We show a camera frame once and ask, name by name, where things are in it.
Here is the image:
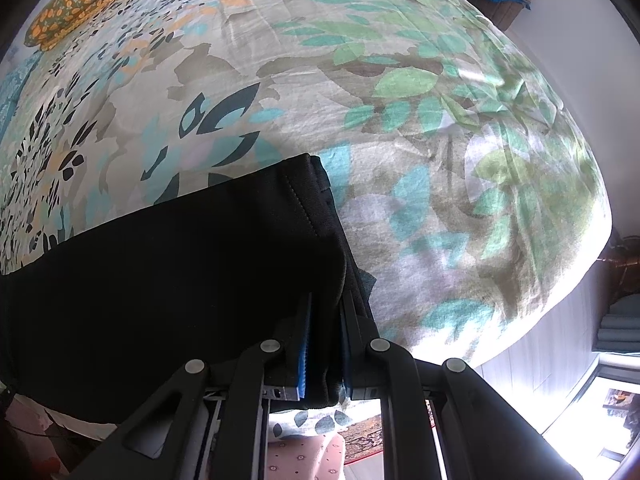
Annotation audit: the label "stack of grey folded cloths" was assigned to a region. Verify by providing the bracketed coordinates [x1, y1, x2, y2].
[596, 295, 640, 352]

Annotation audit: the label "red patterned carpet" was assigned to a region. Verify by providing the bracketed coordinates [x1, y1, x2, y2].
[345, 412, 388, 463]

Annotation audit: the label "blue floral pillow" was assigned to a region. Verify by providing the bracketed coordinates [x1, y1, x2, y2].
[0, 55, 31, 141]

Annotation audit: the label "orange flowered green pillow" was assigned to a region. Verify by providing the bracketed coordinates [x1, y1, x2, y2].
[25, 0, 176, 51]

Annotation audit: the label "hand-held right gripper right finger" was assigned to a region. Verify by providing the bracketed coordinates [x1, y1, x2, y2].
[340, 300, 586, 480]

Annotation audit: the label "brown wooden cabinet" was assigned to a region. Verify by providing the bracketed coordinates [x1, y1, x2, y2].
[492, 0, 523, 28]

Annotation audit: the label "glass door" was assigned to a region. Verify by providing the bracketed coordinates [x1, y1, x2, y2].
[542, 350, 640, 466]

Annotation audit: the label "black pants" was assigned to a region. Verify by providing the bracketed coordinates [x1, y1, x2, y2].
[0, 152, 378, 423]

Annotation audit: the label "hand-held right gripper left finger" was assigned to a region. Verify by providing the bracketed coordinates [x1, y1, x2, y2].
[65, 292, 313, 480]

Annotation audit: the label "floral bedspread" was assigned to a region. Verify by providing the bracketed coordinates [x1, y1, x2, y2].
[0, 0, 613, 436]

